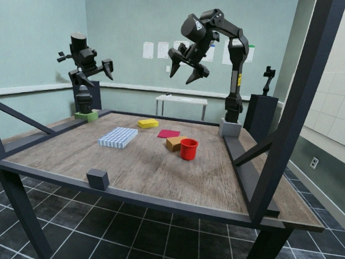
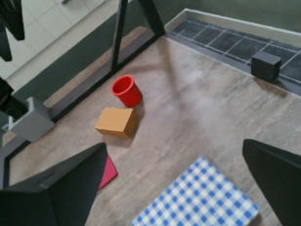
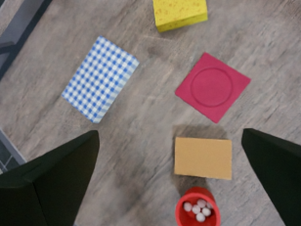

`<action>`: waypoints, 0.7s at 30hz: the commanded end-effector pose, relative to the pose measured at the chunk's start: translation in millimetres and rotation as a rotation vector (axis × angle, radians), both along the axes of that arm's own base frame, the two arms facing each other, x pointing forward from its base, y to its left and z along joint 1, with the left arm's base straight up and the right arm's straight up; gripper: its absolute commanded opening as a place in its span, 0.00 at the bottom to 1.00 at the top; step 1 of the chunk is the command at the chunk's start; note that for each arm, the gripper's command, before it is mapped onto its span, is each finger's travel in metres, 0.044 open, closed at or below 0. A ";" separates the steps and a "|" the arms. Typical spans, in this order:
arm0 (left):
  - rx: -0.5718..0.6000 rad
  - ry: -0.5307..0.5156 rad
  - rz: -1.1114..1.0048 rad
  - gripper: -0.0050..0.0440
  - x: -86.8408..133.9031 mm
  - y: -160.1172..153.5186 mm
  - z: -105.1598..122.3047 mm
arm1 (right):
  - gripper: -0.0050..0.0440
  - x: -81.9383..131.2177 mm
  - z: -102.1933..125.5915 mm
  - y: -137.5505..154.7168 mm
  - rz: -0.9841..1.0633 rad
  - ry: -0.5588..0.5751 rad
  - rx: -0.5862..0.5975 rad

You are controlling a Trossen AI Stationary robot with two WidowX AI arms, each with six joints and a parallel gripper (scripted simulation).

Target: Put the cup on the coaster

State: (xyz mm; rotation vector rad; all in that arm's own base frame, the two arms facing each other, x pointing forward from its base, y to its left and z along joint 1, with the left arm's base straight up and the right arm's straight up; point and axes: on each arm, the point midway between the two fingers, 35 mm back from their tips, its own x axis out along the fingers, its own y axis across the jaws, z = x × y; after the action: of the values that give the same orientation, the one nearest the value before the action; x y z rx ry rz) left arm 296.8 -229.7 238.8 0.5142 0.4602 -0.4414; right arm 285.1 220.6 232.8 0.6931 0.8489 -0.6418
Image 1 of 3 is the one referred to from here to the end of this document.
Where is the tan rectangular block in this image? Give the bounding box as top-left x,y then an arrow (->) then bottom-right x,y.
166,136 -> 187,152

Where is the yellow sponge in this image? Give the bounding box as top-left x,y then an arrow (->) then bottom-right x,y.
138,119 -> 159,128

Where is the blue and white checkered towel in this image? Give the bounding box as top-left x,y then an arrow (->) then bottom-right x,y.
98,127 -> 138,148

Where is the white tiled wall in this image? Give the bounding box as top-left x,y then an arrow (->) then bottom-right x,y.
300,10 -> 345,163

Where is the pink square coaster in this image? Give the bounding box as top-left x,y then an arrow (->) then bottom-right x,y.
157,129 -> 180,139

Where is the red cup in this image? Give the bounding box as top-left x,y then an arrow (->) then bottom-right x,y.
180,138 -> 198,160

